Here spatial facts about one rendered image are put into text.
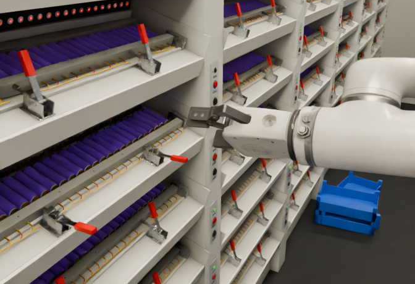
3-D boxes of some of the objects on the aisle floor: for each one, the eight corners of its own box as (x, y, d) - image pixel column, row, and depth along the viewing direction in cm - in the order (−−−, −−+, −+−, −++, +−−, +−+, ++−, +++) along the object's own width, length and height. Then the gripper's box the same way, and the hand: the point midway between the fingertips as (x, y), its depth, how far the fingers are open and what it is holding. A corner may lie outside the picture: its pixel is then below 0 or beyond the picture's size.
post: (218, 380, 146) (227, -288, 80) (205, 404, 138) (204, -313, 73) (168, 356, 154) (139, -264, 89) (153, 378, 147) (110, -285, 81)
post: (285, 260, 203) (321, -187, 138) (278, 272, 195) (313, -195, 130) (245, 247, 212) (262, -178, 147) (238, 258, 204) (252, -185, 139)
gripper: (324, 134, 70) (229, 127, 78) (293, 84, 56) (181, 82, 64) (316, 178, 67) (219, 166, 76) (281, 137, 53) (168, 128, 62)
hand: (207, 128), depth 70 cm, fingers open, 8 cm apart
